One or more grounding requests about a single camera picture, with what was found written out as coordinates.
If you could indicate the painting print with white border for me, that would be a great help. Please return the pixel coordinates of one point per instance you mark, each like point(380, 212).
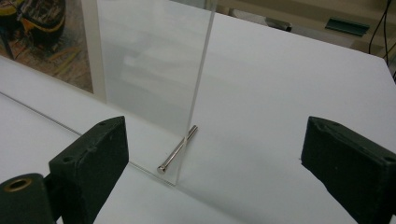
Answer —
point(43, 37)

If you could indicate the long metal frame pin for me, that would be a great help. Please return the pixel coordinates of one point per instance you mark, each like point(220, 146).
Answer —
point(177, 151)

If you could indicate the green metal profile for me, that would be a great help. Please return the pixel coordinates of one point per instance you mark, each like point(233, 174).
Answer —
point(347, 26)

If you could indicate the clear acrylic photo frame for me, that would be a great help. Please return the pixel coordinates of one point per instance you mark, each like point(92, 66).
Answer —
point(149, 62)

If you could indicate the grey tube with dark end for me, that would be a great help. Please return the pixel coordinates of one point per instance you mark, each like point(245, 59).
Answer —
point(277, 22)

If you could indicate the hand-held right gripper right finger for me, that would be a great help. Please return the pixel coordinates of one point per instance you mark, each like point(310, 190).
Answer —
point(355, 168)

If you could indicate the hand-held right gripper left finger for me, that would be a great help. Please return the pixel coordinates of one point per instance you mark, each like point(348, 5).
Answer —
point(90, 168)

